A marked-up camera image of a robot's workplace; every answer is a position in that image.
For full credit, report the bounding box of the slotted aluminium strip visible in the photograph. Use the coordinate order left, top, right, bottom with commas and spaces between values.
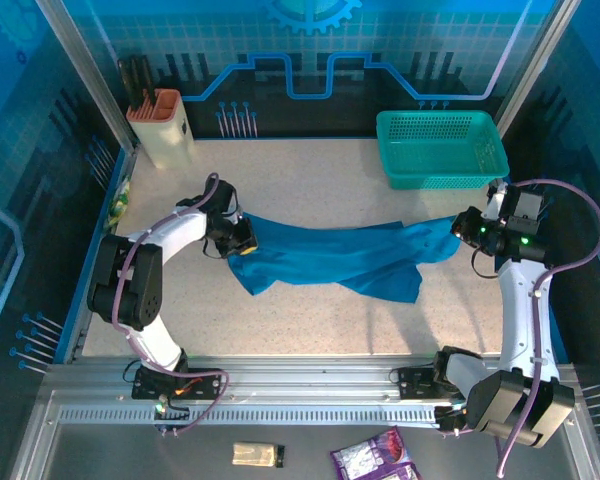
57, 404, 444, 427

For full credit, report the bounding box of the black utensil handle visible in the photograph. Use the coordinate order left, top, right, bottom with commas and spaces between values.
128, 56, 149, 109
138, 55, 159, 104
116, 58, 137, 112

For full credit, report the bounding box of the purple snack bag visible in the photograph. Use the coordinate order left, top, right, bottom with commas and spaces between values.
329, 426, 424, 480

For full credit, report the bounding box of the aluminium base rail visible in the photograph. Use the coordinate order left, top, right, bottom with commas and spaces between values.
44, 354, 581, 404

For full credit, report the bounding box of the aluminium frame post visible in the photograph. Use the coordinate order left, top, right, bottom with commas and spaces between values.
33, 0, 142, 154
493, 0, 582, 137

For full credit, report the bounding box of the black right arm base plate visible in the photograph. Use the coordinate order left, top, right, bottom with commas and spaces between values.
396, 367, 469, 402

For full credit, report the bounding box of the beige wrapped packet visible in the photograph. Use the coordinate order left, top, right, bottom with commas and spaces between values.
231, 441, 286, 470

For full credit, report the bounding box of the blue t-shirt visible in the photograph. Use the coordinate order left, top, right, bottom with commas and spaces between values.
227, 212, 461, 305

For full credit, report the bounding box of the green yellow packet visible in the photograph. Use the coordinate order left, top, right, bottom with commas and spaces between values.
103, 172, 133, 231

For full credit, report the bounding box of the thin black left gripper cable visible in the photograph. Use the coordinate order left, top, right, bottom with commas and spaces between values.
201, 238, 227, 261

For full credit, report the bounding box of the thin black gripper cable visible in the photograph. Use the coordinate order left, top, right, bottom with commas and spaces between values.
201, 238, 227, 261
470, 247, 502, 281

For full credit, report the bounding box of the teal plastic mesh basket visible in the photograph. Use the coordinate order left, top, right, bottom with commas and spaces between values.
375, 109, 510, 191

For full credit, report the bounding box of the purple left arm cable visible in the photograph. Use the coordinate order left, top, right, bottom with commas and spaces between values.
113, 171, 232, 437

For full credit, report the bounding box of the thin black right gripper cable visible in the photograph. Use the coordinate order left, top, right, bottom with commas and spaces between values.
470, 247, 502, 281

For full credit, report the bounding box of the cream utensil holder orange rim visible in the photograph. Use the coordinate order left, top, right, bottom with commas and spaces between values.
125, 89, 196, 170

